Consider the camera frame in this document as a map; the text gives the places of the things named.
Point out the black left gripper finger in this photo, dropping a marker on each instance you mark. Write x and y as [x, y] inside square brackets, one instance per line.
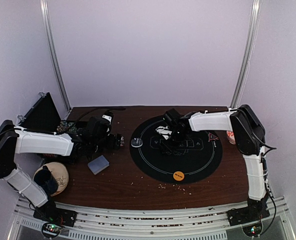
[117, 138]
[116, 146]

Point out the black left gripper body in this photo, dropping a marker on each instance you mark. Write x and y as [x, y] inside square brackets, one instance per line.
[97, 146]

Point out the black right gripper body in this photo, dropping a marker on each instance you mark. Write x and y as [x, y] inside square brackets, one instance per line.
[178, 137]

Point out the clear acrylic dealer button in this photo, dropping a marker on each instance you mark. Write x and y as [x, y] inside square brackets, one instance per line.
[136, 142]

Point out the red triangular all-in marker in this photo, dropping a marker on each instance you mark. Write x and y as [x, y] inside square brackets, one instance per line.
[212, 137]

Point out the yellow big blind button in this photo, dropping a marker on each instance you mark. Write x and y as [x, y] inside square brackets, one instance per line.
[178, 176]

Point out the blue cream 10 chip stack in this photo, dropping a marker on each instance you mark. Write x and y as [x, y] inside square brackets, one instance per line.
[121, 141]

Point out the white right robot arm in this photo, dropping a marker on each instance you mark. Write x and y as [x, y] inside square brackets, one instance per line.
[249, 135]

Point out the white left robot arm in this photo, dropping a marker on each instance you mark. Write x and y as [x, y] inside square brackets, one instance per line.
[69, 143]

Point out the blue playing card deck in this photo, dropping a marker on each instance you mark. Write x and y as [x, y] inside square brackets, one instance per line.
[99, 164]

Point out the chips row in case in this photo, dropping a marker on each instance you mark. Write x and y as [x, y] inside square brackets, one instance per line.
[66, 127]

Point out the round black poker mat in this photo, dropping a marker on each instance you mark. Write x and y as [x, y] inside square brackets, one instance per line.
[196, 157]

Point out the red white patterned bowl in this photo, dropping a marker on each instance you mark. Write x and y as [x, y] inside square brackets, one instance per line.
[230, 137]

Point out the beige patterned plate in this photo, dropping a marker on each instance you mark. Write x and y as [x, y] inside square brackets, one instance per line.
[60, 173]

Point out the black poker set case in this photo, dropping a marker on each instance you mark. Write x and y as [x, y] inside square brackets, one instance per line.
[42, 116]

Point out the dark blue mug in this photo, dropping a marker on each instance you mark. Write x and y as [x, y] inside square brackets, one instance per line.
[46, 180]

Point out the aluminium frame post right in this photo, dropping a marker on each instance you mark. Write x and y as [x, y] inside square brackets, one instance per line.
[249, 47]

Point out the aluminium frame post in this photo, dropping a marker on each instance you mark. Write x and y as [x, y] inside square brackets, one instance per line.
[249, 47]
[53, 54]

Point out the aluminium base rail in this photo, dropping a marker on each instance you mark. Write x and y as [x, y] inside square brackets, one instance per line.
[206, 223]

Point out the aluminium frame post left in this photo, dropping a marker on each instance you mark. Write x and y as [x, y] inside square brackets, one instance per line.
[53, 54]

